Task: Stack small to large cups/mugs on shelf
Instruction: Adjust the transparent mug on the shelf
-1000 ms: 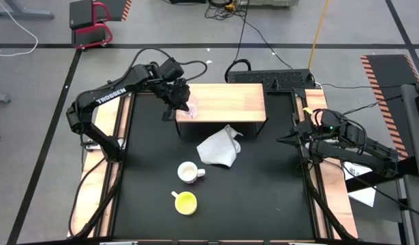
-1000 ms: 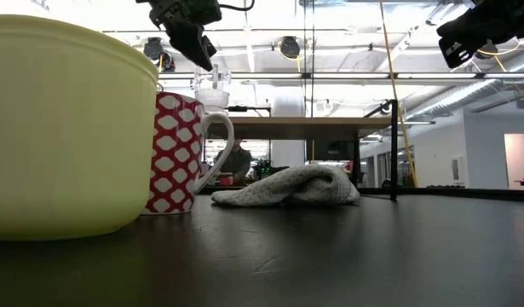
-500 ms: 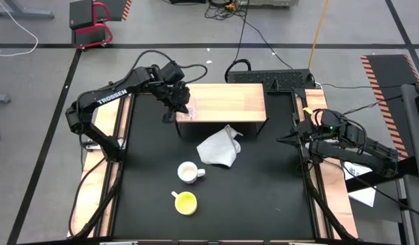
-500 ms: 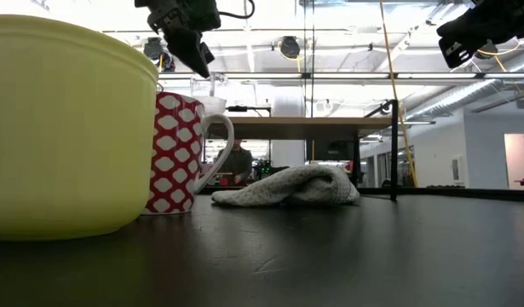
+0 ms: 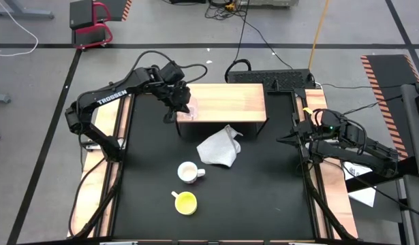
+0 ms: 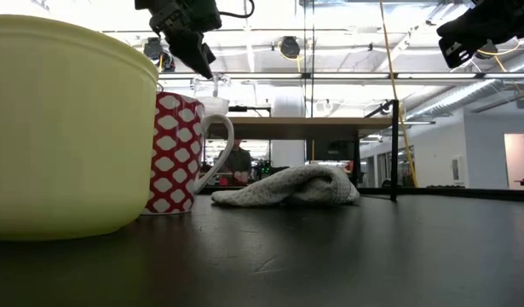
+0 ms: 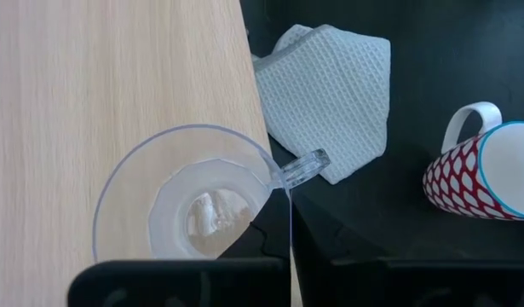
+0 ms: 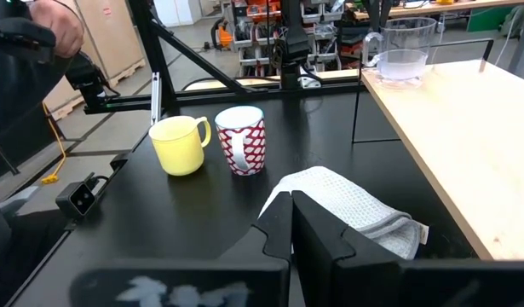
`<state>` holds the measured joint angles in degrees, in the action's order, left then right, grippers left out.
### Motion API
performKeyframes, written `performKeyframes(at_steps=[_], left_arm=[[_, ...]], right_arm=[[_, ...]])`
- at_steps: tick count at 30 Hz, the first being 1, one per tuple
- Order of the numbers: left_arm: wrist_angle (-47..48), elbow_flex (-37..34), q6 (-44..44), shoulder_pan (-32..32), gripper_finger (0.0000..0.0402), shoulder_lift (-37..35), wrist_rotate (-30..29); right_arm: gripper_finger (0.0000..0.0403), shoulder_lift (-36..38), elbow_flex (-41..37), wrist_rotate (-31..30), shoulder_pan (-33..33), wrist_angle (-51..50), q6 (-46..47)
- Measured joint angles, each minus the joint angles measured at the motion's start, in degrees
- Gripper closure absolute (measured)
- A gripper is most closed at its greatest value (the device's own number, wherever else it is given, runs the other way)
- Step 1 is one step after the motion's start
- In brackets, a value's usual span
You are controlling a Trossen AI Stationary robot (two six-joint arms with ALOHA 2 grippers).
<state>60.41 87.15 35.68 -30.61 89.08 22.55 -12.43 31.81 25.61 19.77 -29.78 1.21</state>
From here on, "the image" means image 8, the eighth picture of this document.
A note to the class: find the red white patterned mug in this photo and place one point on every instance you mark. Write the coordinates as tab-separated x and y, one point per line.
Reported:
244	145

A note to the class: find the white waffle cloth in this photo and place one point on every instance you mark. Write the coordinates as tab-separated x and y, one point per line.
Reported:
351	204

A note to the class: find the person's hand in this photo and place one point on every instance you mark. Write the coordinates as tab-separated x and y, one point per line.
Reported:
59	25

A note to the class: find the silver metal bar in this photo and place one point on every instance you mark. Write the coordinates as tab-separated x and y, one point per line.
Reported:
156	98

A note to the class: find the black aluminium rig frame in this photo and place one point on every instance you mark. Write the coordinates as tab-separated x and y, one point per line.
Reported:
159	51

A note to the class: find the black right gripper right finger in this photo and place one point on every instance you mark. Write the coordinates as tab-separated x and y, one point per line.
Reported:
321	239

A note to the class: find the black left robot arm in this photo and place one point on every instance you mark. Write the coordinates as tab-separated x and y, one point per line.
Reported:
291	77

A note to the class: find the small black table camera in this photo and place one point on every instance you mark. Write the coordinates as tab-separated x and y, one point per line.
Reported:
76	199

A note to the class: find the person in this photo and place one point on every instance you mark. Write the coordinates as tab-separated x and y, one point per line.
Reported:
19	94

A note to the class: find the long wooden workbench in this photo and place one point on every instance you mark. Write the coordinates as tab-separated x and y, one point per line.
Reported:
457	6

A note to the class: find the wooden shelf with black frame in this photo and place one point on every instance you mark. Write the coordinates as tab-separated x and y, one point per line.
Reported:
457	140

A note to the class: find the orange black vacuum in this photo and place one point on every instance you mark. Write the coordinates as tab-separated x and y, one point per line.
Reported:
222	36

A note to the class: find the wooden table side board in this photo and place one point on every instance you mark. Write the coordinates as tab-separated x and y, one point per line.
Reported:
253	81

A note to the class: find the yellow mug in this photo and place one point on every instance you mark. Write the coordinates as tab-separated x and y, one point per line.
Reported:
178	147

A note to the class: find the storage rack with bins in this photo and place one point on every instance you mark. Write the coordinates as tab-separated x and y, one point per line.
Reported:
253	42

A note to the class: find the clear glass mug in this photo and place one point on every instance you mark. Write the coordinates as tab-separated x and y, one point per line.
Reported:
400	55

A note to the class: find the large cardboard box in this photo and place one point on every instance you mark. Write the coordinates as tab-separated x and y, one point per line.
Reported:
112	38

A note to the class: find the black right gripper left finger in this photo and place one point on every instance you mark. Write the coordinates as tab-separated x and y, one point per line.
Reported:
270	239

